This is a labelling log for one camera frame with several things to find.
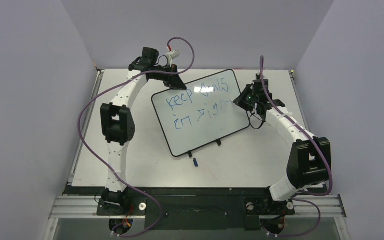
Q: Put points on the aluminium table frame rail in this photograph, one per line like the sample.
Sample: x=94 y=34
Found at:
x=79 y=139

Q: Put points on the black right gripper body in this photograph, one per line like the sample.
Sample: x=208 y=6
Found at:
x=245 y=99

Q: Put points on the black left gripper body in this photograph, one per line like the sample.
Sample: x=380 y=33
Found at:
x=166 y=79

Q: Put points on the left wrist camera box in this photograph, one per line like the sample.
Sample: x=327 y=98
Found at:
x=171 y=55

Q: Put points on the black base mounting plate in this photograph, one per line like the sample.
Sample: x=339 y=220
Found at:
x=186 y=208

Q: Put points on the white whiteboard black frame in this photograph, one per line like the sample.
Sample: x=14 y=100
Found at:
x=201 y=114

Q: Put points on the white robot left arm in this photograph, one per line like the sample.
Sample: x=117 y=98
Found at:
x=118 y=125

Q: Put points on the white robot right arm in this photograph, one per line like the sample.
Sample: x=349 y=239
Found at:
x=309 y=162

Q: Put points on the blue marker cap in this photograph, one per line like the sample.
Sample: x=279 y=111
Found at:
x=195 y=162

